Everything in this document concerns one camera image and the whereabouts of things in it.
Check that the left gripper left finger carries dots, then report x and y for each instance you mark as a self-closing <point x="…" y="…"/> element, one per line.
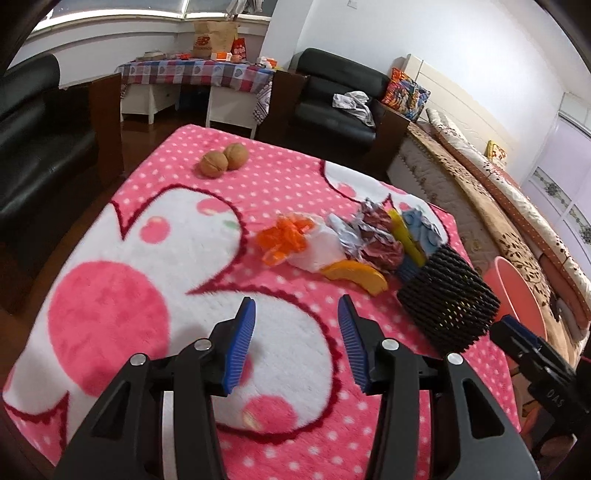
<point x="230" y="339"/>

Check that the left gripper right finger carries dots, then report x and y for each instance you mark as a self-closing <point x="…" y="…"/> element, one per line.
<point x="367" y="348"/>

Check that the fingers of the right gripper seen afar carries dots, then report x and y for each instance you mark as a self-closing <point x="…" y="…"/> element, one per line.
<point x="514" y="339"/>

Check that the pink plastic bucket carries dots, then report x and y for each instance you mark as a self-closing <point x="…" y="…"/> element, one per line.
<point x="516" y="298"/>

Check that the orange peel slice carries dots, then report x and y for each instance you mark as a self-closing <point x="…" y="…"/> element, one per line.
<point x="363" y="275"/>

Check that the black foam fruit net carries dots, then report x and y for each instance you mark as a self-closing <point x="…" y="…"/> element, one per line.
<point x="449" y="302"/>

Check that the white paper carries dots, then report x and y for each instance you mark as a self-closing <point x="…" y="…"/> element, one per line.
<point x="323" y="247"/>

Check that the brown foil wrapper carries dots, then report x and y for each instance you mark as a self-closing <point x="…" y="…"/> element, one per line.
<point x="367" y="237"/>

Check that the orange plastic wrapper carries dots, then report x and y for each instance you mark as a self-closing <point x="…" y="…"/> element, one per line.
<point x="285" y="238"/>

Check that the blue foam fruit net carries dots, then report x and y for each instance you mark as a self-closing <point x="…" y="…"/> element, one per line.
<point x="408" y="269"/>

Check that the folded floral quilt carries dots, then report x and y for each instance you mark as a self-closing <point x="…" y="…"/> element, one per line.
<point x="516" y="205"/>

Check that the pink polka dot blanket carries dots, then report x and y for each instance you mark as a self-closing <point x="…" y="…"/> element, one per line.
<point x="172" y="254"/>

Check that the purple wardrobe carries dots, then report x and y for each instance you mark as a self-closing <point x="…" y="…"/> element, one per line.
<point x="559" y="184"/>

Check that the yellow small pillow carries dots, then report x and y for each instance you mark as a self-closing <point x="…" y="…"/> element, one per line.
<point x="496" y="154"/>

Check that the bed with brown blanket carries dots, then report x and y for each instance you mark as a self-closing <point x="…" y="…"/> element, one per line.
<point x="425" y="168"/>

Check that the black leather armchair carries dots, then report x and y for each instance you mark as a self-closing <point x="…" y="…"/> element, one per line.
<point x="331" y="108"/>

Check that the white cloth on armchair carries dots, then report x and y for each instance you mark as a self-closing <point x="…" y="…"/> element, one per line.
<point x="356" y="104"/>

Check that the colourful cushion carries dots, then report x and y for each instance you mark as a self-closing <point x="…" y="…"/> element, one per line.
<point x="405" y="95"/>

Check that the black sofa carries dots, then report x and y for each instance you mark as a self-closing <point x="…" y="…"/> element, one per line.
<point x="60" y="147"/>

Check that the table with checked cloth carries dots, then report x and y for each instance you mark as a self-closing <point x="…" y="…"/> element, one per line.
<point x="206" y="92"/>

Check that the red snack bag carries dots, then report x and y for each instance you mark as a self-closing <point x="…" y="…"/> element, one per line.
<point x="238" y="50"/>

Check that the brown paper bag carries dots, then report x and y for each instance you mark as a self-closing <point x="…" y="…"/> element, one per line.
<point x="212" y="37"/>

